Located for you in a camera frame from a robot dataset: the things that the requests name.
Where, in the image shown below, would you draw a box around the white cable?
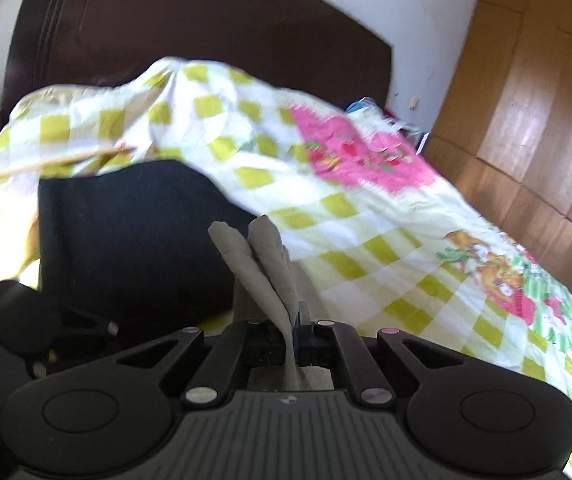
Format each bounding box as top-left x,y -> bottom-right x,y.
388,116 -> 433,153

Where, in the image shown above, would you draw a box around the dark brown headboard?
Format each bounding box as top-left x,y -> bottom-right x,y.
3,0 -> 395,127

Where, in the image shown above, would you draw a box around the wooden wardrobe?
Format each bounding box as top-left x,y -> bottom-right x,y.
423,0 -> 572,307

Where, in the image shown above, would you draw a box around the small blue object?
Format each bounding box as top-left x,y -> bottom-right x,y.
345,96 -> 383,117

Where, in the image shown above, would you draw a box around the checkered cartoon print bedsheet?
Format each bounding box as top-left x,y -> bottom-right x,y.
0,57 -> 572,480

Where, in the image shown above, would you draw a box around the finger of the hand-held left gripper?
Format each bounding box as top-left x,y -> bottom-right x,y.
60,309 -> 119,338

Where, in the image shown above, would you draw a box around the dark navy cloth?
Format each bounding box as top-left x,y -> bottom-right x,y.
38,159 -> 263,332

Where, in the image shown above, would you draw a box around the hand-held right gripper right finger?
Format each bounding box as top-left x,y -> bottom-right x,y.
293,300 -> 473,407

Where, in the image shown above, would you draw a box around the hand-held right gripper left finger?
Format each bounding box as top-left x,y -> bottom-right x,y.
90,321 -> 287,408

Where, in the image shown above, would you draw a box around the thin wooden stick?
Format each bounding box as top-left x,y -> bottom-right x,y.
0,145 -> 138,182

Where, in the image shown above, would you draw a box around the light grey pants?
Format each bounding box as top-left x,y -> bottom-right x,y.
208,214 -> 335,392

